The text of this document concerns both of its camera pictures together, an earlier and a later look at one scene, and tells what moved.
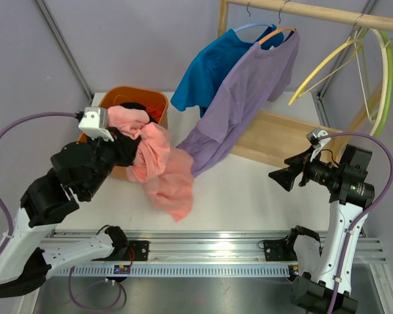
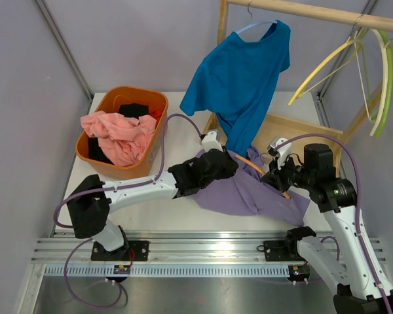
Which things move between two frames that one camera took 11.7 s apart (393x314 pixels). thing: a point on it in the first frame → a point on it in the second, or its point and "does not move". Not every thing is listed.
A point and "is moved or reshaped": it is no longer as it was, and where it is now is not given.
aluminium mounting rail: (198, 254) does not move
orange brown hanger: (280, 29) → (258, 169)
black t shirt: (126, 146) is moved or reshaped
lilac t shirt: (261, 76) → (243, 191)
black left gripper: (127, 148) → (229, 169)
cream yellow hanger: (358, 44) does not move
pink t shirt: (165, 173) is moved or reshaped
